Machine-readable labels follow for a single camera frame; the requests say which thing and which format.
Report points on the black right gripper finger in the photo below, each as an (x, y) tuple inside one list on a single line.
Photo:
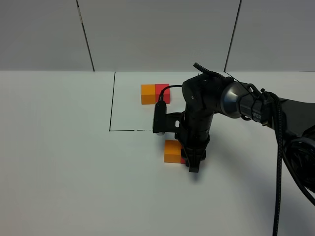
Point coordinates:
[(194, 158)]

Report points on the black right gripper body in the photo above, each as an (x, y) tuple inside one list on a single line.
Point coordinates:
[(191, 128)]

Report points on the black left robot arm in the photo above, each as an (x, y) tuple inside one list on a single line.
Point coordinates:
[(299, 157)]

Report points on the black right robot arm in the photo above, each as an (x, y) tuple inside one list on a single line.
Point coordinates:
[(212, 93)]

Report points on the red template cube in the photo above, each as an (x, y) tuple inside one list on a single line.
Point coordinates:
[(166, 94)]

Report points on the orange template cube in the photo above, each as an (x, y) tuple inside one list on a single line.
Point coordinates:
[(148, 94)]

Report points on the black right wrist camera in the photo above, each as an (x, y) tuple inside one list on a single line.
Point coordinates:
[(159, 121)]

